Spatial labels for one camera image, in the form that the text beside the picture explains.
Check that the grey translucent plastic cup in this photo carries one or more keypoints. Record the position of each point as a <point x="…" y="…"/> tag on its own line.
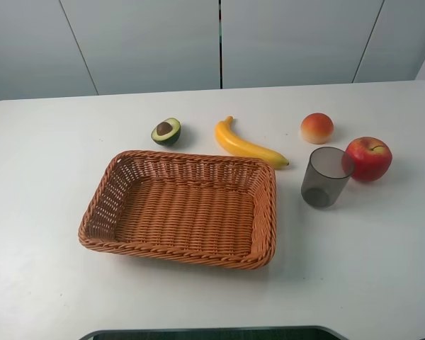
<point x="328" y="171"/>

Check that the red apple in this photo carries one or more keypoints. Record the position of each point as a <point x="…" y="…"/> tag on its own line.
<point x="372" y="158"/>

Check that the orange bread bun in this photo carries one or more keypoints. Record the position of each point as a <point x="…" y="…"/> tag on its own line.
<point x="317" y="128"/>

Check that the halved avocado with pit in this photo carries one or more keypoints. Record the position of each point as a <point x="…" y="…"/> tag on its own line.
<point x="167" y="132"/>

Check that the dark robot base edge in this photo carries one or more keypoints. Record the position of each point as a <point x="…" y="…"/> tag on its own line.
<point x="295" y="332"/>

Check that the yellow banana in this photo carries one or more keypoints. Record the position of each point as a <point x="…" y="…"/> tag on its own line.
<point x="239" y="147"/>

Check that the brown wicker basket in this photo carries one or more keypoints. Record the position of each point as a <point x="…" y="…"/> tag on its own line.
<point x="197" y="209"/>

